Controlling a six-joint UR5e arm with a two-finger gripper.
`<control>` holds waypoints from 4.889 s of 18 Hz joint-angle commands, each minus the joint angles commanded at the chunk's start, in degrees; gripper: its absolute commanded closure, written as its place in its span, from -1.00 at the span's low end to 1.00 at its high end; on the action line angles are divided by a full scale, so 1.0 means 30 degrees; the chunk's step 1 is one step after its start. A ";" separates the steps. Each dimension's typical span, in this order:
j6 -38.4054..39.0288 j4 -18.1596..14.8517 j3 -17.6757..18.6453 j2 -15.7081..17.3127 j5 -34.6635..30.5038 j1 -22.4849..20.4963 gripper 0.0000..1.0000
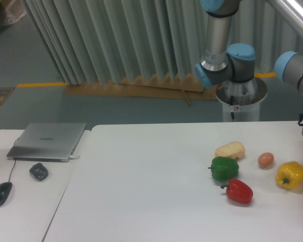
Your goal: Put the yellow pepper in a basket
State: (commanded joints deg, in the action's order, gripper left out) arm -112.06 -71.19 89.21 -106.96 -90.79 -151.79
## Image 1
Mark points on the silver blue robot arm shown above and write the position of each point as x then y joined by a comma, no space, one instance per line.
232,67

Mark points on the silver laptop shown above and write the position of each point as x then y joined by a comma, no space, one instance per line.
47,142

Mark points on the white usb plug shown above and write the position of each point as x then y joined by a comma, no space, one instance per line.
74,157

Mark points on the cardboard box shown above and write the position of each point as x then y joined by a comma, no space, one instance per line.
11,12

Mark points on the black computer mouse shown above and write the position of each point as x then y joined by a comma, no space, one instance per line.
5,189

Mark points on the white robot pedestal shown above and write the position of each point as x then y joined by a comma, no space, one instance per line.
241,102

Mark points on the brown cardboard sheet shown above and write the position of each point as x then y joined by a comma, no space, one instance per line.
187,89

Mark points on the pale green curtain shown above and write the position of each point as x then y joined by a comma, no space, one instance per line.
93,41

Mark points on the brown egg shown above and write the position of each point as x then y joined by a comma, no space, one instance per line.
265,159

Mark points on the beige bread loaf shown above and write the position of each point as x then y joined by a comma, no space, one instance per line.
234,150

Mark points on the green bell pepper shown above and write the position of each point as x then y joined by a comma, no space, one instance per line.
224,168

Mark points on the yellow bell pepper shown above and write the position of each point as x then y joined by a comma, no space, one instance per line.
289,175

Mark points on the small black gadget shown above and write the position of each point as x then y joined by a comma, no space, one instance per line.
39,172

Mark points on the red bell pepper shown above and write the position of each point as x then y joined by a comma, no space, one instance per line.
238,191

